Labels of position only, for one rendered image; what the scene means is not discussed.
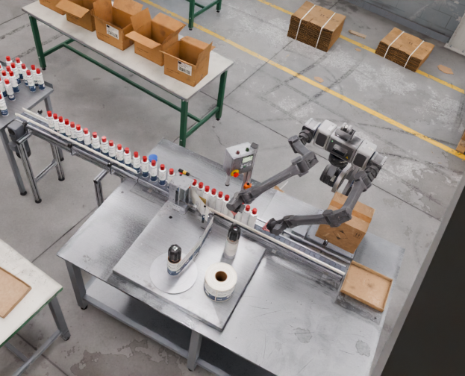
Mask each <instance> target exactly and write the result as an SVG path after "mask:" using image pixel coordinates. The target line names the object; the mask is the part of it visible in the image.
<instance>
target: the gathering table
mask: <svg viewBox="0 0 465 376"><path fill-rule="evenodd" d="M0 64H1V66H2V67H3V70H5V71H7V70H6V66H7V64H6V63H5V62H3V61H1V60H0ZM20 81H21V84H20V85H18V86H19V91H20V92H19V93H14V95H15V98H16V100H15V101H9V98H8V97H7V98H5V99H4V100H5V103H6V105H7V111H8V113H9V115H8V116H2V114H1V111H0V137H1V141H2V143H3V146H4V149H5V152H6V154H7V158H8V160H9V163H10V166H11V169H12V171H13V174H14V177H15V179H16V183H17V185H18V188H19V191H20V195H26V194H27V192H26V190H25V186H24V184H23V181H22V177H21V175H20V172H19V168H18V166H17V164H16V160H15V157H14V155H13V151H12V150H10V148H9V145H8V143H9V139H8V137H7V133H6V131H5V128H7V126H8V125H9V124H10V123H11V122H13V121H14V119H15V118H16V117H17V115H15V113H18V114H21V113H23V112H25V111H24V110H23V109H22V108H25V109H27V110H30V109H32V108H33V107H34V106H36V105H37V104H39V103H40V102H41V101H42V100H43V99H44V102H45V105H46V111H51V112H52V115H53V114H54V113H53V109H52V103H51V99H50V94H52V93H53V92H54V90H53V84H50V83H49V82H47V81H44V84H45V88H46V89H45V90H44V91H40V90H39V87H36V92H35V93H31V92H30V90H29V87H27V86H26V85H25V82H24V80H23V81H22V80H20ZM57 150H58V154H59V157H60V161H63V160H64V158H63V152H62V149H61V148H59V147H57Z"/></svg>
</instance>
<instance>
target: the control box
mask: <svg viewBox="0 0 465 376"><path fill-rule="evenodd" d="M246 148H250V143H249V142H245V143H242V144H239V145H235V146H232V147H229V148H226V150H225V158H224V163H223V169H224V170H225V172H226V174H227V175H228V177H234V172H238V173H239V175H240V174H243V173H245V172H249V171H251V169H252V166H247V167H245V168H242V169H240V165H243V164H245V163H249V162H253V160H254V155H255V152H254V151H253V150H254V149H252V150H251V149H249V152H246ZM237 151H240V154H239V155H236V152H237ZM251 154H253V159H252V160H251V161H248V162H245V163H242V159H243V157H246V156H249V155H251Z"/></svg>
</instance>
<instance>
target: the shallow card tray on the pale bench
mask: <svg viewBox="0 0 465 376"><path fill-rule="evenodd" d="M31 289H32V288H31V286H30V285H29V284H27V283H26V282H24V281H23V280H21V279H20V278H18V277H17V276H15V275H13V274H11V273H10V272H8V271H7V270H5V269H3V268H2V267H0V316H1V317H2V318H3V319H4V318H5V317H6V316H7V315H8V314H9V313H10V312H11V311H12V310H13V309H14V307H15V306H16V305H17V304H18V303H19V302H20V301H21V300H22V299H23V298H24V297H25V296H26V295H27V294H28V293H29V292H30V291H31Z"/></svg>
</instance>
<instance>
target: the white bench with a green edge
mask: <svg viewBox="0 0 465 376"><path fill-rule="evenodd" d="M0 267H2V268H3V269H5V270H7V271H8V272H10V273H11V274H13V275H15V276H17V277H18V278H20V279H21V280H23V281H24V282H26V283H27V284H29V285H30V286H31V288H32V289H31V291H30V292H29V293H28V294H27V295H26V296H25V297H24V298H23V299H22V300H21V301H20V302H19V303H18V304H17V305H16V306H15V307H14V309H13V310H12V311H11V312H10V313H9V314H8V315H7V316H6V317H5V318H4V319H3V318H2V317H1V316H0V348H1V347H2V346H3V345H4V346H5V347H7V348H8V349H9V350H10V351H12V352H13V353H14V354H15V355H16V356H17V357H18V358H19V359H20V360H22V361H23V362H24V364H23V365H22V366H21V367H20V368H19V369H17V370H16V371H15V372H14V373H13V374H12V375H11V376H20V375H21V374H22V373H23V372H24V371H25V370H26V369H27V368H28V367H29V366H30V365H31V364H32V363H33V362H34V361H35V360H36V359H37V358H38V357H39V356H40V355H41V354H42V353H43V352H44V351H45V350H46V349H47V348H48V347H49V346H50V345H51V344H52V343H53V342H54V341H55V340H56V339H57V338H58V337H59V336H60V335H61V337H62V338H63V340H65V341H67V340H69V337H70V336H71V335H70V333H69V329H68V327H67V325H66V321H65V319H64V317H63V313H62V310H61V308H60V305H59V302H58V300H57V296H56V295H57V294H58V293H59V292H61V291H62V290H63V287H62V286H61V285H60V284H59V283H58V282H56V281H55V280H53V279H52V278H51V277H49V276H48V275H47V274H46V273H45V272H43V271H42V270H40V269H39V268H38V267H36V266H35V265H34V264H33V263H31V262H30V261H29V260H27V259H26V258H25V257H23V256H22V255H21V254H20V253H18V252H17V251H16V250H14V249H13V248H11V247H10V246H9V245H8V244H7V243H5V242H4V241H3V240H1V239H0ZM47 304H48V305H49V308H50V310H51V312H52V315H53V317H54V320H55V323H56V325H57V328H58V329H57V330H56V331H55V332H54V333H53V334H52V335H51V336H50V337H49V338H48V339H47V340H46V342H45V343H44V344H43V345H42V346H41V347H40V348H39V349H38V350H37V351H36V352H35V353H34V354H33V355H32V356H31V357H30V358H29V359H28V358H27V357H26V356H25V355H24V354H22V353H21V352H20V351H19V350H17V349H16V348H15V347H14V346H13V345H11V344H10V343H9V342H8V340H9V339H10V338H12V337H13V336H14V335H15V334H16V333H17V332H18V331H19V330H20V329H21V328H22V327H23V326H25V325H26V324H27V323H28V322H29V321H30V320H31V319H32V318H33V317H34V316H35V315H37V314H38V313H39V312H40V311H41V310H42V309H43V308H44V306H46V305H47Z"/></svg>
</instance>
